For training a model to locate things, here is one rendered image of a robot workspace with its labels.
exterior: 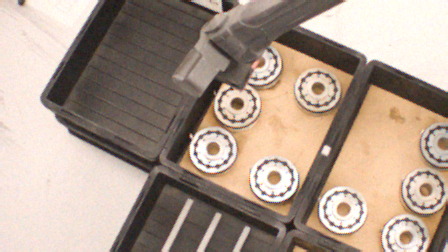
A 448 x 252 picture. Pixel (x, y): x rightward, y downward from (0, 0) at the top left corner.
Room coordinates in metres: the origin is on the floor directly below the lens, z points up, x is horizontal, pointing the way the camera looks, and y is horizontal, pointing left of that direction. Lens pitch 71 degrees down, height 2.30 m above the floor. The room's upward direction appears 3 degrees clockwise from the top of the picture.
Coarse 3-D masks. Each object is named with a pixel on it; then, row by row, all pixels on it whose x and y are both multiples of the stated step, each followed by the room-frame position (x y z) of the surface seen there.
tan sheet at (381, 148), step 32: (384, 96) 0.55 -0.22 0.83; (352, 128) 0.47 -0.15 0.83; (384, 128) 0.48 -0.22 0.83; (416, 128) 0.48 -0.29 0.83; (352, 160) 0.40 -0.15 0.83; (384, 160) 0.40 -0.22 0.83; (416, 160) 0.41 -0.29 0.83; (384, 192) 0.33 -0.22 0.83; (320, 224) 0.26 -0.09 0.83; (384, 224) 0.26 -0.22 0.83
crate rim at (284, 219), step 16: (304, 32) 0.65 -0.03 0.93; (336, 48) 0.62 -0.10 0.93; (352, 80) 0.55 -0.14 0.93; (192, 96) 0.49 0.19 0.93; (336, 112) 0.47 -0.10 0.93; (176, 128) 0.42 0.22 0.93; (336, 128) 0.44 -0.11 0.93; (160, 160) 0.35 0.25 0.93; (320, 160) 0.37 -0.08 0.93; (192, 176) 0.32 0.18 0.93; (224, 192) 0.30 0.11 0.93; (304, 192) 0.30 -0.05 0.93; (256, 208) 0.27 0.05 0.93
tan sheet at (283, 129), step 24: (288, 48) 0.66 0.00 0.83; (288, 72) 0.60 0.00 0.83; (336, 72) 0.60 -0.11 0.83; (264, 96) 0.54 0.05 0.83; (288, 96) 0.54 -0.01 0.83; (216, 120) 0.48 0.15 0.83; (264, 120) 0.48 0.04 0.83; (288, 120) 0.48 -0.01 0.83; (312, 120) 0.49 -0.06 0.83; (240, 144) 0.42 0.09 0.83; (264, 144) 0.43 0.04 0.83; (288, 144) 0.43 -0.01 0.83; (312, 144) 0.43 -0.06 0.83; (192, 168) 0.37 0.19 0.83; (240, 168) 0.37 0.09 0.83; (240, 192) 0.32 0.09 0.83
